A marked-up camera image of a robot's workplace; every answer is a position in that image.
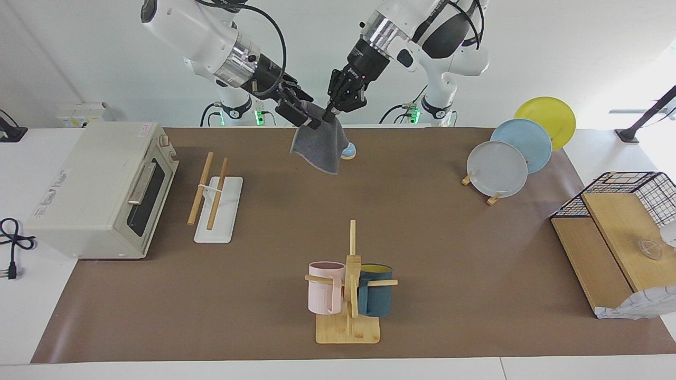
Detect purple and grey towel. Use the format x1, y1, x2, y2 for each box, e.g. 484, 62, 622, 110
289, 103, 350, 176

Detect white towel rack wooden bars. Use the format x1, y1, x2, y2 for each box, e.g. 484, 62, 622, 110
187, 151, 243, 244

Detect wooden plate rack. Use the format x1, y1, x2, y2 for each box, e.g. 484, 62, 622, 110
461, 172, 502, 206

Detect brown table mat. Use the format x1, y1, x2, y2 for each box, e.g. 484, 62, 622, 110
30, 127, 676, 364

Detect grey plate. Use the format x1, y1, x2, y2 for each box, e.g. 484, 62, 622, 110
467, 141, 529, 198

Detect light blue plate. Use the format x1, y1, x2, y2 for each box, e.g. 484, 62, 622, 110
490, 118, 553, 175

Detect pink mug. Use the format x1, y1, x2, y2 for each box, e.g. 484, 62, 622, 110
308, 261, 346, 316

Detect dark teal mug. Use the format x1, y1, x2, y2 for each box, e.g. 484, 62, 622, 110
358, 263, 394, 318

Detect yellow plate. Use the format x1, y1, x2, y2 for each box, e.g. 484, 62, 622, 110
514, 96, 577, 151

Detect cream toaster oven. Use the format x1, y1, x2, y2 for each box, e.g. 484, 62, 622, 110
25, 121, 180, 260

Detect wooden mug tree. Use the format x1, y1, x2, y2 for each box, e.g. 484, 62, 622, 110
305, 220, 398, 345

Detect wooden shelf box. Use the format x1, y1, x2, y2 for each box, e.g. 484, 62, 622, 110
550, 193, 676, 317

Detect clear glass object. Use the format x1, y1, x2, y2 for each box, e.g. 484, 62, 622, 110
636, 239, 663, 260

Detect white patterned cloth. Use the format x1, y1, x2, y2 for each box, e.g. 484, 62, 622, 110
594, 285, 676, 320

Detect black left base cable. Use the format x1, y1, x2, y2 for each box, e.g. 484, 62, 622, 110
379, 79, 429, 125

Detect black base cable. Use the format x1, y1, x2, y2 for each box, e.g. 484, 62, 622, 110
200, 100, 222, 127
379, 79, 429, 125

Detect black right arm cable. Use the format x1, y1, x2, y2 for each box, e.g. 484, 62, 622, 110
195, 0, 288, 98

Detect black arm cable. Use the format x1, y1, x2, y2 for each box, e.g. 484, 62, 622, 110
412, 0, 489, 51
195, 0, 288, 98

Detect black right base cable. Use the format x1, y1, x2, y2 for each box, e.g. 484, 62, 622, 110
200, 100, 222, 127

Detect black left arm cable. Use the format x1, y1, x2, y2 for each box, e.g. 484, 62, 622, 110
412, 0, 489, 51

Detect white wall socket box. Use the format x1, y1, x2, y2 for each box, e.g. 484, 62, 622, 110
57, 102, 114, 128

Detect black clamp mount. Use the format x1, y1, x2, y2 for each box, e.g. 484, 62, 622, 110
0, 109, 28, 143

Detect black power cord with plug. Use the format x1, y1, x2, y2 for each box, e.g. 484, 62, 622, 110
0, 217, 36, 280

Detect black wire basket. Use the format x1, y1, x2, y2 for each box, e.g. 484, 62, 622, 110
549, 171, 676, 229

